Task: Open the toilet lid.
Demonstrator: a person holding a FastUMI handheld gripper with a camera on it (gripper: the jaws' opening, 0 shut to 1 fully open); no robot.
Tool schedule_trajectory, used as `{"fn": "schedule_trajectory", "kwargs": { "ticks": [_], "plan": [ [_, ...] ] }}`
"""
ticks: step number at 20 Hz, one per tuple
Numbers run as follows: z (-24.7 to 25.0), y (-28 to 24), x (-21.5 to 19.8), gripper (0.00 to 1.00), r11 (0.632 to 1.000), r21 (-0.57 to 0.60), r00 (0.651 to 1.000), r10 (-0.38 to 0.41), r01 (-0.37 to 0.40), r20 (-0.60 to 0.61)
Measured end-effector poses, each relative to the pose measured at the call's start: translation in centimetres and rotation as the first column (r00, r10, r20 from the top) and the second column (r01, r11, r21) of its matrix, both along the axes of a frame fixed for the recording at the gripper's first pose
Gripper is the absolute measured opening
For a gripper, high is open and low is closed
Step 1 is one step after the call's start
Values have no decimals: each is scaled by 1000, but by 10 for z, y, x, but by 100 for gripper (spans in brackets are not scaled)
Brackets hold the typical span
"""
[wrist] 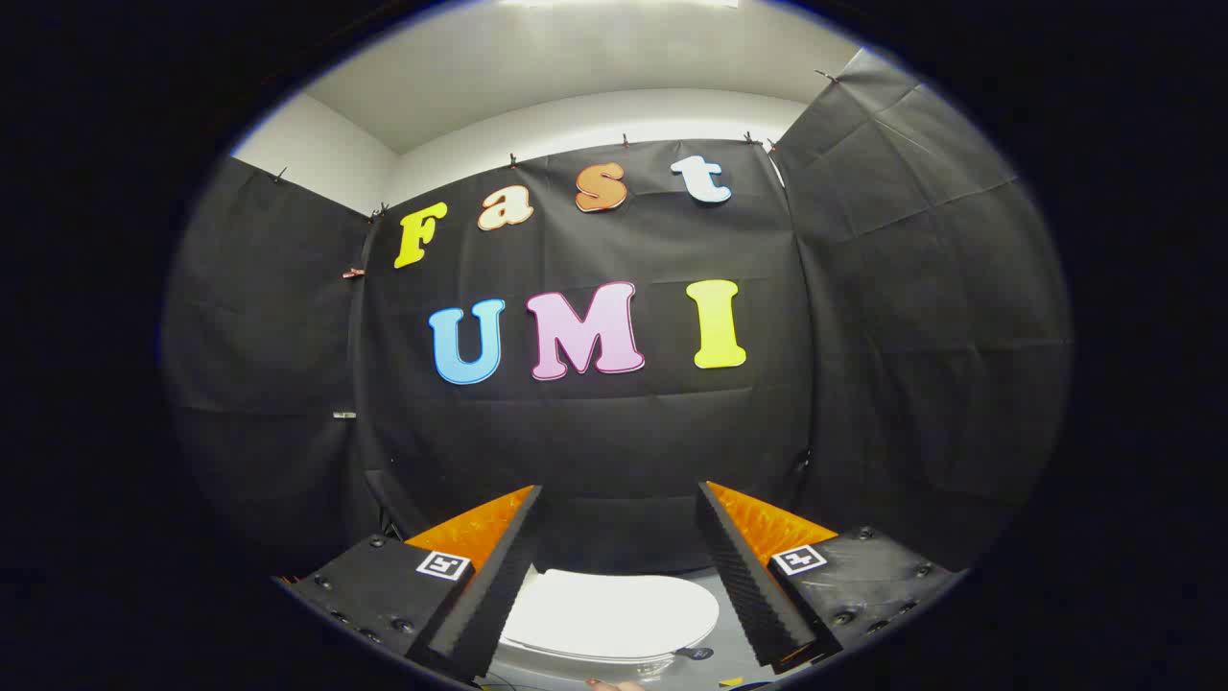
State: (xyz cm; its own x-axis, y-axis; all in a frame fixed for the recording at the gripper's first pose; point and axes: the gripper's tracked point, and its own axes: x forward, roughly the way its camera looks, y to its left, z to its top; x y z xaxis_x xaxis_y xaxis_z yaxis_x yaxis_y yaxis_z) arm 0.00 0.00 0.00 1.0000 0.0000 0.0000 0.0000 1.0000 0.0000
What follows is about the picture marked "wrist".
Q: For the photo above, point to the white toilet bowl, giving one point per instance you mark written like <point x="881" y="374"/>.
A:
<point x="576" y="665"/>

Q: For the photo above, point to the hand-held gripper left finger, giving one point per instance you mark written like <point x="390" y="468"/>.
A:
<point x="489" y="605"/>

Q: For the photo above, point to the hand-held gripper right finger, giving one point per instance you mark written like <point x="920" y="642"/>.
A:
<point x="753" y="595"/>

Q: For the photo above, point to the black backdrop cloth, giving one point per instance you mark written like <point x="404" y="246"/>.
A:
<point x="614" y="432"/>

